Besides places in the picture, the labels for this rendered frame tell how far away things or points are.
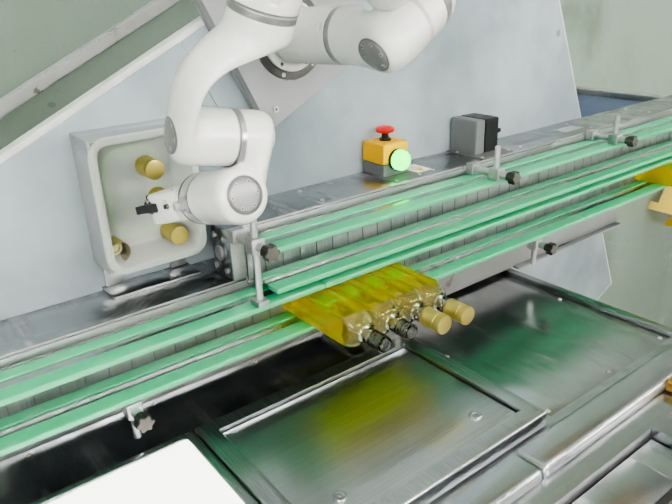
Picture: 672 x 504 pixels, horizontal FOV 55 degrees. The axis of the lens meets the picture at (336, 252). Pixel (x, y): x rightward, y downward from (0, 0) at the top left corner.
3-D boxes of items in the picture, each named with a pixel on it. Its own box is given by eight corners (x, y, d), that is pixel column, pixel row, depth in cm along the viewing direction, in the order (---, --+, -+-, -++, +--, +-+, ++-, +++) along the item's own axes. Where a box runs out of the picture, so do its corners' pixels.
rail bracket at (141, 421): (107, 418, 106) (139, 460, 96) (100, 383, 104) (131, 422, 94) (131, 408, 108) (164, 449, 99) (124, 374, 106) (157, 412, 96)
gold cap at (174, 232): (173, 241, 116) (183, 248, 113) (156, 234, 114) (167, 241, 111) (182, 224, 116) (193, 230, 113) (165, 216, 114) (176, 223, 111)
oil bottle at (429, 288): (353, 283, 132) (428, 321, 116) (352, 258, 129) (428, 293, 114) (374, 275, 135) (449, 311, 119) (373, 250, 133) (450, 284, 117)
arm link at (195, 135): (279, -3, 80) (241, 147, 91) (180, -21, 73) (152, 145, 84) (311, 23, 75) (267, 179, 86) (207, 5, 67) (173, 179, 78)
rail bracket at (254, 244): (232, 293, 113) (270, 318, 104) (222, 202, 107) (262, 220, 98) (247, 288, 115) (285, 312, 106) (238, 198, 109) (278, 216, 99)
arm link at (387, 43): (310, 30, 102) (381, 29, 90) (361, -18, 106) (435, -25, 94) (337, 80, 108) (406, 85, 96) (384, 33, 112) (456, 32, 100)
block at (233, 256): (212, 271, 118) (230, 283, 113) (206, 222, 114) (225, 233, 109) (229, 266, 120) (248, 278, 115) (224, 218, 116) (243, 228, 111)
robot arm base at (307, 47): (240, 8, 110) (295, 5, 99) (289, -31, 114) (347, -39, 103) (282, 85, 119) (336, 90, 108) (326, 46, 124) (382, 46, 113)
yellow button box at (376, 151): (361, 171, 142) (384, 178, 136) (360, 137, 139) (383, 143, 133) (385, 165, 145) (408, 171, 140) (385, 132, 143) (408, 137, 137)
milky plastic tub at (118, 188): (93, 263, 110) (111, 279, 103) (67, 133, 101) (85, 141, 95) (187, 238, 120) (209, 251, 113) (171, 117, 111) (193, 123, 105)
